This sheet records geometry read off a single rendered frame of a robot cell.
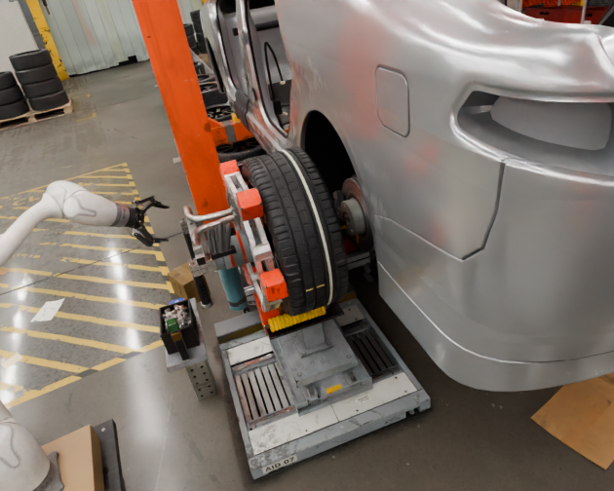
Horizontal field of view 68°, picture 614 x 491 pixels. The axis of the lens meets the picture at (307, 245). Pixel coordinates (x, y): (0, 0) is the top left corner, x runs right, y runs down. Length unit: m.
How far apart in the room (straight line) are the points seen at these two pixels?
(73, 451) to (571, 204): 1.78
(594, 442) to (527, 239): 1.43
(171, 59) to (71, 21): 12.44
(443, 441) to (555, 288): 1.25
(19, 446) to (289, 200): 1.17
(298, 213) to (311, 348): 0.85
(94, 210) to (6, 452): 0.80
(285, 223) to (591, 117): 0.93
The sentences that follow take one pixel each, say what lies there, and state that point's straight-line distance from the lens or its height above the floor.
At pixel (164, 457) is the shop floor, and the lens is 2.35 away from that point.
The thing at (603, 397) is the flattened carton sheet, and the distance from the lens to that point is 2.44.
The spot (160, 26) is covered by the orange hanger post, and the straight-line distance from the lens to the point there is 2.00.
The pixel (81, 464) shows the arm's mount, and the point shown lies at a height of 0.40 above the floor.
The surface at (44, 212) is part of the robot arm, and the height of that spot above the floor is 1.19.
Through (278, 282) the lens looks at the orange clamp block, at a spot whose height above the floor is 0.88.
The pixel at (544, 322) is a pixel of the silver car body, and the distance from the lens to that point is 1.10.
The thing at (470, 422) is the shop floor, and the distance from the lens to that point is 2.23.
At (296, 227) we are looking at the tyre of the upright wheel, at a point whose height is 1.03.
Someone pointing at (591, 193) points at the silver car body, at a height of 1.37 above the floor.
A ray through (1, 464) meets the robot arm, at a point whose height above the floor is 0.62.
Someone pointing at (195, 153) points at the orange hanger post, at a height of 1.14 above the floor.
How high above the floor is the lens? 1.79
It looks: 32 degrees down
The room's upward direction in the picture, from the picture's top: 10 degrees counter-clockwise
